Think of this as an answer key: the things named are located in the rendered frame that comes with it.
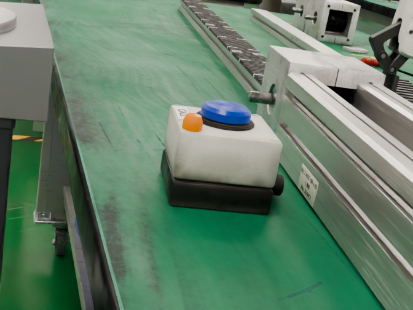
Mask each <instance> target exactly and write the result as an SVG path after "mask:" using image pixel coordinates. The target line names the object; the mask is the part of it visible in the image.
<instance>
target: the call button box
mask: <svg viewBox="0 0 413 310"><path fill-rule="evenodd" d="M200 111H201V108H197V107H191V106H182V105H171V107H170V110H169V115H168V122H167V130H166V134H165V148H166V149H164V150H163V154H162V161H161V166H160V169H161V172H162V177H163V182H164V185H165V190H166V193H167V197H168V202H169V204H170V205H175V206H182V207H194V208H201V209H213V210H226V211H233V212H246V213H258V214H265V215H266V214H269V212H270V206H271V203H272V198H273V196H280V195H281V194H282V192H283V188H284V178H283V175H282V174H277V172H278V166H279V163H280V157H281V152H282V148H283V145H282V142H281V141H280V140H279V139H278V137H277V136H276V135H275V134H274V132H273V131H272V130H271V128H270V127H269V126H268V125H267V123H266V122H265V121H264V120H263V118H262V117H261V116H259V115H257V114H252V115H251V119H250V122H249V123H247V124H227V123H223V122H218V121H214V120H211V119H208V118H206V117H204V116H202V115H201V114H200ZM187 113H195V114H199V115H201V116H202V120H203V126H202V131H200V132H191V131H188V130H185V129H183V128H182V126H183V119H184V117H185V116H186V114H187Z"/></svg>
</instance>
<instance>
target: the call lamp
mask: <svg viewBox="0 0 413 310"><path fill-rule="evenodd" d="M202 126H203V120H202V116H201V115H199V114H195V113H187V114H186V116H185V117H184V119H183V126H182V128H183V129H185V130H188V131H191V132H200V131H202Z"/></svg>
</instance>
